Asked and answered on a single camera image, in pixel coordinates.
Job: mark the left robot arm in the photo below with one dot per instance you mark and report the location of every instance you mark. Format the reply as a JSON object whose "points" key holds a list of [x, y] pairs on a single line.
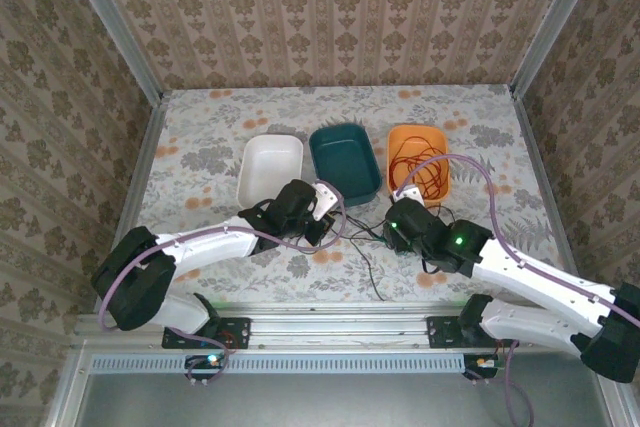
{"points": [[200, 247]]}

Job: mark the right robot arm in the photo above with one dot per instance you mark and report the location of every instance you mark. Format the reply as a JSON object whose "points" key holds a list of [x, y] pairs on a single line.
{"points": [[525, 272]]}

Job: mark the white plastic tray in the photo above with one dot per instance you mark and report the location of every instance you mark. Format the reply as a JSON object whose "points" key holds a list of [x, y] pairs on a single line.
{"points": [[270, 167]]}

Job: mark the teal plastic tray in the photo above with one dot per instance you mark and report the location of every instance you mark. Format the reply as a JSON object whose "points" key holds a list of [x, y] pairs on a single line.
{"points": [[345, 162]]}

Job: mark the orange plastic tray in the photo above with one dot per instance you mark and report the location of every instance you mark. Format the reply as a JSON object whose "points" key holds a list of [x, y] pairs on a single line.
{"points": [[400, 139]]}

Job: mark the grey metal panel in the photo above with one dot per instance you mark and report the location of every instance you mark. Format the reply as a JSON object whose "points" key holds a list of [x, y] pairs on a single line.
{"points": [[325, 399]]}

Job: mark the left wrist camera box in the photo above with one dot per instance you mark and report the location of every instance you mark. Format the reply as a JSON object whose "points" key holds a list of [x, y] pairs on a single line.
{"points": [[324, 199]]}

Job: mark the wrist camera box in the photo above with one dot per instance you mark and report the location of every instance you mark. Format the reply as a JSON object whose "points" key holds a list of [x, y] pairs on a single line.
{"points": [[324, 199], [410, 195]]}

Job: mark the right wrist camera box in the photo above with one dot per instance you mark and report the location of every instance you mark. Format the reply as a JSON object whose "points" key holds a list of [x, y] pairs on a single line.
{"points": [[410, 195]]}

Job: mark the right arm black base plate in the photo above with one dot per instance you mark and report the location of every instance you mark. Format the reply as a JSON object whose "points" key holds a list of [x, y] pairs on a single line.
{"points": [[442, 332]]}

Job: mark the aluminium mounting rail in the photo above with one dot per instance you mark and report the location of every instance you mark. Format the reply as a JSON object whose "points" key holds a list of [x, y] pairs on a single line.
{"points": [[340, 329]]}

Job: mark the right aluminium side rail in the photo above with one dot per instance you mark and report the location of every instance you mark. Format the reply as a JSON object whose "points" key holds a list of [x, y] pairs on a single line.
{"points": [[542, 177]]}

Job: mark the aluminium side rail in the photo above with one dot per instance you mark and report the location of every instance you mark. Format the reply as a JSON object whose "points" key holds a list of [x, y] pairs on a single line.
{"points": [[142, 172], [542, 177]]}

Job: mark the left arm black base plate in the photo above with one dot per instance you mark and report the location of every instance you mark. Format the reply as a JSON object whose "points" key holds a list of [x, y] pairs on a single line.
{"points": [[235, 332]]}

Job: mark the left aluminium side rail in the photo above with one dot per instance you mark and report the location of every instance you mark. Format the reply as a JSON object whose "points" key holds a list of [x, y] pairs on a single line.
{"points": [[142, 172]]}

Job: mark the right aluminium frame post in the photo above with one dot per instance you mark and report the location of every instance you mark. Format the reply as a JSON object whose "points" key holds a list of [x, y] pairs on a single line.
{"points": [[555, 22]]}

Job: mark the aluminium frame post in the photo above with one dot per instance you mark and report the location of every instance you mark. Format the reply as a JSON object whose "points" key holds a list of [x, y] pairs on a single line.
{"points": [[115, 22], [555, 22]]}

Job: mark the left aluminium frame post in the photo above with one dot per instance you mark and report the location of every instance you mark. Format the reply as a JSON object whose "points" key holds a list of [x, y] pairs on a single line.
{"points": [[115, 22]]}

